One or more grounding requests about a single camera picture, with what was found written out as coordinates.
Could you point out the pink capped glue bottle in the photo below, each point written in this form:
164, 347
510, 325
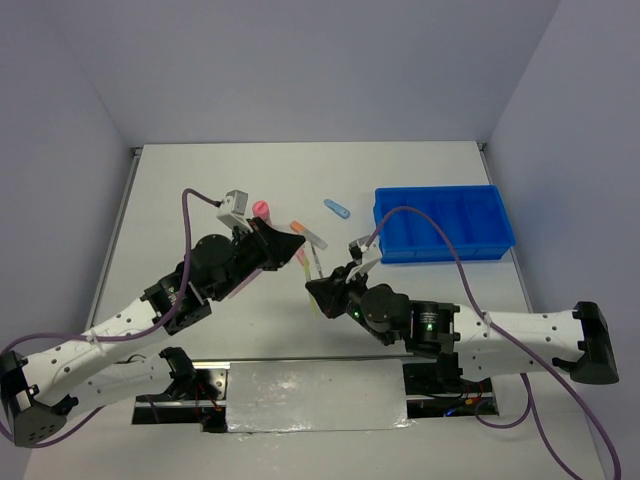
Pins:
261, 209

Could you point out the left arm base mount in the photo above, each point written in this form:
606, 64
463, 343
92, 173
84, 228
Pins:
204, 406

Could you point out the thin white pen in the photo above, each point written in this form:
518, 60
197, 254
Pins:
317, 261

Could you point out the blue divided plastic bin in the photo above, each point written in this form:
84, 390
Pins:
473, 217

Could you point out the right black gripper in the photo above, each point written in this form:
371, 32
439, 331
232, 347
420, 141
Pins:
329, 291

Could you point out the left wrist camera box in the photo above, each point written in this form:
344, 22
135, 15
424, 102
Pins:
232, 209

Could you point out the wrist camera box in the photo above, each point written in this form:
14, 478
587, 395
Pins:
232, 209
365, 255

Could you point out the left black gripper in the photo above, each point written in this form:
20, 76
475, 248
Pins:
276, 248

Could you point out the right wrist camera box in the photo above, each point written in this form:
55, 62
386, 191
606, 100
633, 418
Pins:
365, 255

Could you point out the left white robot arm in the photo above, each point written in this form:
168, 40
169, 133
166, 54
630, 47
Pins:
41, 392

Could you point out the orange capped clear tube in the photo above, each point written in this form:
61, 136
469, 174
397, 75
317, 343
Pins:
310, 236

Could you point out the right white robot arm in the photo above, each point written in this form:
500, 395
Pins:
467, 347

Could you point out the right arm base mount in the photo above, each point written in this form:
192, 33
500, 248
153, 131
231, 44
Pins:
429, 397

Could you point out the light blue eraser stick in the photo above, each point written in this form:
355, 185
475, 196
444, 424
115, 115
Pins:
337, 209

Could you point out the pink correction tape stick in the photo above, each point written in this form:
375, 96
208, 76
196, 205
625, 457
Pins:
302, 257

